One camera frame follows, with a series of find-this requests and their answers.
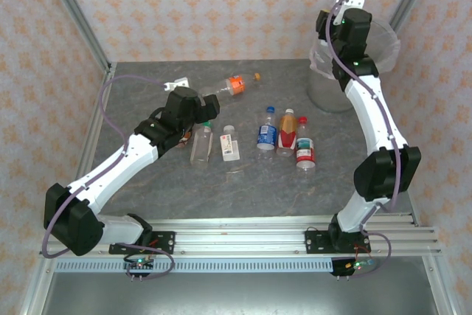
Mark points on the orange label plastic bottle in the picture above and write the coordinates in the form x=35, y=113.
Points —
x=236, y=85

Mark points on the white label clear bottle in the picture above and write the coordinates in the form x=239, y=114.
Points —
x=229, y=145

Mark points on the green cap clear bottle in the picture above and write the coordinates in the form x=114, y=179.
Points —
x=202, y=149

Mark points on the blue label plastic bottle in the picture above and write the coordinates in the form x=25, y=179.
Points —
x=267, y=134

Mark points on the amber bottle red white label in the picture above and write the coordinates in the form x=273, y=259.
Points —
x=287, y=134

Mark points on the red cap teal label bottle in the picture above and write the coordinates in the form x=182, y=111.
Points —
x=305, y=149

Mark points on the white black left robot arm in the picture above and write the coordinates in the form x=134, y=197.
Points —
x=110, y=171

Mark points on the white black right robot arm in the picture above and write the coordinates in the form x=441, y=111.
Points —
x=376, y=119

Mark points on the clear plastic bin liner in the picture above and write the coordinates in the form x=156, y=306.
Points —
x=319, y=60

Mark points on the clear plastic bin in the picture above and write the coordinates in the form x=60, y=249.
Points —
x=324, y=97

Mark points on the left controller circuit board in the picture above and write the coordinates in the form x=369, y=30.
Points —
x=139, y=264

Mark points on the controller circuit board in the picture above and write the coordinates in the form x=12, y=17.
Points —
x=139, y=264
x=354, y=266

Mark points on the grey metal panel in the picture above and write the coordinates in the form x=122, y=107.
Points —
x=239, y=293

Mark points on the right controller circuit board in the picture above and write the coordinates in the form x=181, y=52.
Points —
x=354, y=266

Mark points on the aluminium table side rail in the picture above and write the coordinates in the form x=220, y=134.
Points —
x=412, y=208
x=95, y=127

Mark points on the aluminium slotted mounting rail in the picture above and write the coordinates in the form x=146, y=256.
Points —
x=239, y=237

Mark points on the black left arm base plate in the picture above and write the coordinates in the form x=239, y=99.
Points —
x=166, y=241

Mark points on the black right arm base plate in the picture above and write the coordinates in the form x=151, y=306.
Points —
x=313, y=241

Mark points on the aluminium lower frame rail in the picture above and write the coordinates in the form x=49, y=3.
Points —
x=35, y=289
x=439, y=289

